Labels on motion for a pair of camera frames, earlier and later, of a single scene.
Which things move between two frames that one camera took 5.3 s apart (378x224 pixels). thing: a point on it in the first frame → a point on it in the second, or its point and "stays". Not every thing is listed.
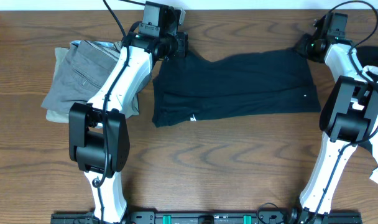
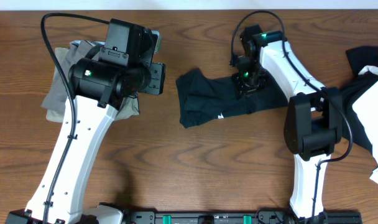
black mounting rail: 207,218 stays
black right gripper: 300,47 → 242,89
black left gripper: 182,41 → 156,78
